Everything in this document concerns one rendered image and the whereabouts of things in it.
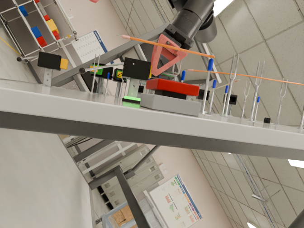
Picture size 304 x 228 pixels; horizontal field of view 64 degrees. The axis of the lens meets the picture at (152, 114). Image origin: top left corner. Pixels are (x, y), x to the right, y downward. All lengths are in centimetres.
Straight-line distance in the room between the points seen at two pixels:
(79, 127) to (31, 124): 6
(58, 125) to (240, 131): 23
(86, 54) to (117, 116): 810
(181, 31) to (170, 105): 30
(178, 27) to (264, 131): 33
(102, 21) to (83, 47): 112
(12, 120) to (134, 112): 19
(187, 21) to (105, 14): 828
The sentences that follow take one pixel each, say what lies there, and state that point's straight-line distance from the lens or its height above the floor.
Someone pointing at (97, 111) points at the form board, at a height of 102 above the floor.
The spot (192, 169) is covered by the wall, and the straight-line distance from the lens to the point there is 873.
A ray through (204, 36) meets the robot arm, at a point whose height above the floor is 134.
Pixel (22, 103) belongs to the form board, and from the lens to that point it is 21.
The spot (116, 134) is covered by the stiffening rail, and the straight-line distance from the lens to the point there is 36.
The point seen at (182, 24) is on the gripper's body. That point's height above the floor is 126.
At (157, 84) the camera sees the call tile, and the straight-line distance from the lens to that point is 26.
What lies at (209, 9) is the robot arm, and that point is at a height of 134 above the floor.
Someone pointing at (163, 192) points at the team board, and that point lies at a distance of 857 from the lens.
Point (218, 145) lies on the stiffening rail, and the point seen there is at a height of 117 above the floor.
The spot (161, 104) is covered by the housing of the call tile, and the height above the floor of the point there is 108.
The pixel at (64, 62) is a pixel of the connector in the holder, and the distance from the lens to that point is 79.
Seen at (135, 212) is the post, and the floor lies 97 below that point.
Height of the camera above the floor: 102
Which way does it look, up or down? 12 degrees up
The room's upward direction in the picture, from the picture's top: 61 degrees clockwise
